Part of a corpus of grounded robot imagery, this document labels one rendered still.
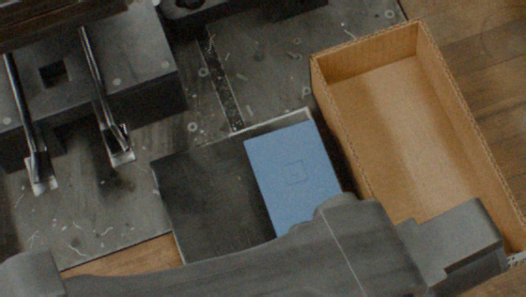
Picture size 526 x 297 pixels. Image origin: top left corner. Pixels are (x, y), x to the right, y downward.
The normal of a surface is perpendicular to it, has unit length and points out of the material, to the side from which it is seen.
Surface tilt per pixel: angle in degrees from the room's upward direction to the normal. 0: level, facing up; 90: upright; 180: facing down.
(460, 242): 2
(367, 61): 90
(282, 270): 30
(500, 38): 0
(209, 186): 0
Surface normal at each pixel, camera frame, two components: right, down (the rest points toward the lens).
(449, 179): -0.08, -0.43
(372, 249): 0.38, -0.58
